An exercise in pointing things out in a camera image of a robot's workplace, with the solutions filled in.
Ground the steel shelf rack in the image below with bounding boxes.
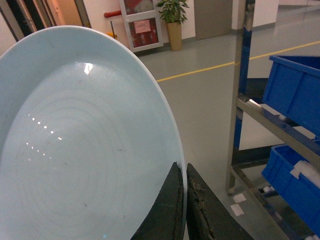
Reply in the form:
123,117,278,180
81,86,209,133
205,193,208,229
225,0,320,240

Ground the blue bin shelf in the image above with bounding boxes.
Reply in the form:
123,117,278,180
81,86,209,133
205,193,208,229
262,145,320,236
262,55,320,137

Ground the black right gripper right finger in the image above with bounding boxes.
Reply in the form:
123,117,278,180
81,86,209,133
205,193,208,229
186,163,252,240

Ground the potted green plant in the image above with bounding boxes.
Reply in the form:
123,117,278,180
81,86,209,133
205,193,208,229
156,0,189,52

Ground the blue bin upper shelf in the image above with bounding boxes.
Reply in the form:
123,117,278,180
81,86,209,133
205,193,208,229
262,55,320,137

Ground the red fire cabinet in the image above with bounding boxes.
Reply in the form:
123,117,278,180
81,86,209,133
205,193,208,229
119,0,164,53

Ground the blue bin lower shelf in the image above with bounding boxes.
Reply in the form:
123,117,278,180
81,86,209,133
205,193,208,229
262,145,320,236

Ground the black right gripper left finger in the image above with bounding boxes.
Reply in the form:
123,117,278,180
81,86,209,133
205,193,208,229
131,162,184,240

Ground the light blue oval tray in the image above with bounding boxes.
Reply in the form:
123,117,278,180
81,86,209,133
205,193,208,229
0,25,187,240

